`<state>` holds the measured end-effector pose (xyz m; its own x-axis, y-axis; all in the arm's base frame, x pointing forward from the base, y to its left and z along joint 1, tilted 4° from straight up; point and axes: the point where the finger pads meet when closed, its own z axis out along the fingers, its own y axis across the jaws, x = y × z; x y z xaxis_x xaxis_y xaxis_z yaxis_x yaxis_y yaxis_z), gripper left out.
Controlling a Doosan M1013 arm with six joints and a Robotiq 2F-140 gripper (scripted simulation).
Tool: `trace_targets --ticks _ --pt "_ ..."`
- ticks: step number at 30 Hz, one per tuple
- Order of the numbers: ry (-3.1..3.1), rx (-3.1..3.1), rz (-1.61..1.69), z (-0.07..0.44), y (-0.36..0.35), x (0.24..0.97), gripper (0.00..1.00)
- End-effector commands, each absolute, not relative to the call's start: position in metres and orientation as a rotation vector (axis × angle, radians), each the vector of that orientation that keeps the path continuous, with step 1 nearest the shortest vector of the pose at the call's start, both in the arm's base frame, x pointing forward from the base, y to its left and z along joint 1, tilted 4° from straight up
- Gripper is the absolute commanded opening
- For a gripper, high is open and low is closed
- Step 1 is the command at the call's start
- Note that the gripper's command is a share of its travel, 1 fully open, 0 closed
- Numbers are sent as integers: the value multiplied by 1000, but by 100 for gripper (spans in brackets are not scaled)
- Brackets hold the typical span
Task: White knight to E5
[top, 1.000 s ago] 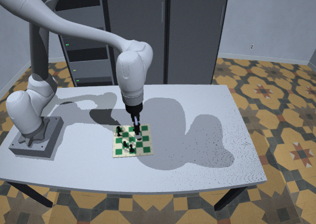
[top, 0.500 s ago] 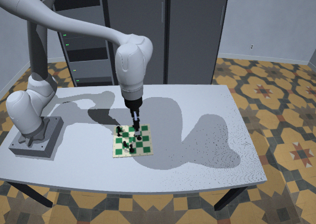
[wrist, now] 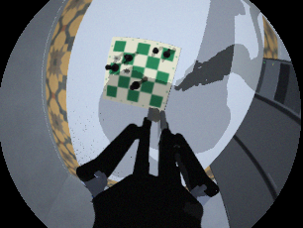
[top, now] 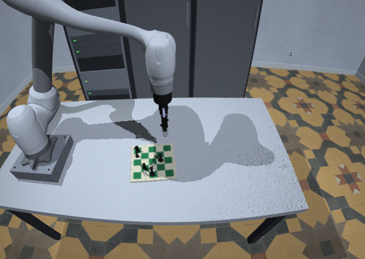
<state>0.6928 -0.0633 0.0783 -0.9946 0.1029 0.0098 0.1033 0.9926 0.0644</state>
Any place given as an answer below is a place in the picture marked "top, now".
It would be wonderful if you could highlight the green and white chessboard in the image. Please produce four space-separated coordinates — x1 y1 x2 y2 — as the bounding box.
130 143 177 183

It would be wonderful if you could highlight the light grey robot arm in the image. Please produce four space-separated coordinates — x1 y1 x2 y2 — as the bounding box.
2 0 176 168

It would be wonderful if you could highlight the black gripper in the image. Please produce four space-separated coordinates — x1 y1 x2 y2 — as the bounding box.
153 92 172 136

